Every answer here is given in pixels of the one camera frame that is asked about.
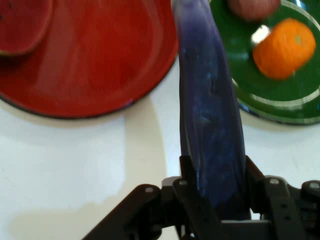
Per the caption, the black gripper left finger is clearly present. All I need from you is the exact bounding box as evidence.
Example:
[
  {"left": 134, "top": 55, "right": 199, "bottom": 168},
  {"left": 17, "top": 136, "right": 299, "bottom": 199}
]
[{"left": 81, "top": 154, "right": 223, "bottom": 240}]

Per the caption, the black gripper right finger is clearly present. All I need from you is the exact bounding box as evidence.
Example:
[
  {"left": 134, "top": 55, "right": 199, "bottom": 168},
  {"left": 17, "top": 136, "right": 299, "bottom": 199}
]
[{"left": 245, "top": 154, "right": 320, "bottom": 240}]

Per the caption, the purple toy eggplant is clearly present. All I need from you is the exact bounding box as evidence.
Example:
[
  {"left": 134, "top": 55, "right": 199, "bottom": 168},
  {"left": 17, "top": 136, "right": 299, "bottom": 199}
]
[{"left": 171, "top": 0, "right": 252, "bottom": 221}]

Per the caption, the green plate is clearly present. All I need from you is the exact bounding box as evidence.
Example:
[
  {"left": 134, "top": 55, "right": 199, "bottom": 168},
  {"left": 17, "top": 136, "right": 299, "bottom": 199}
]
[{"left": 208, "top": 0, "right": 320, "bottom": 126}]

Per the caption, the red plate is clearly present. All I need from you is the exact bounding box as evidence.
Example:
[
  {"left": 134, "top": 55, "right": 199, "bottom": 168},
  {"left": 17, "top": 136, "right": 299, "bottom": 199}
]
[{"left": 0, "top": 0, "right": 179, "bottom": 120}]

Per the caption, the toy orange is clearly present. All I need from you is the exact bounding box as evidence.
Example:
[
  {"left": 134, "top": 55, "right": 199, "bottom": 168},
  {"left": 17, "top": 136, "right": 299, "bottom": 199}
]
[{"left": 252, "top": 17, "right": 317, "bottom": 81}]

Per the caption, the red round toy fruit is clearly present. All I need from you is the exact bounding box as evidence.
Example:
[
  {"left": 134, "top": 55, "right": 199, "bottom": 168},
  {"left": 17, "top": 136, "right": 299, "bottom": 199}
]
[{"left": 226, "top": 0, "right": 282, "bottom": 22}]

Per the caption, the toy watermelon slice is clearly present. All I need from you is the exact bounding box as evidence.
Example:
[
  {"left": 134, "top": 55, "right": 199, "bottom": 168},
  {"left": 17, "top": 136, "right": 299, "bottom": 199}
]
[{"left": 0, "top": 0, "right": 54, "bottom": 57}]

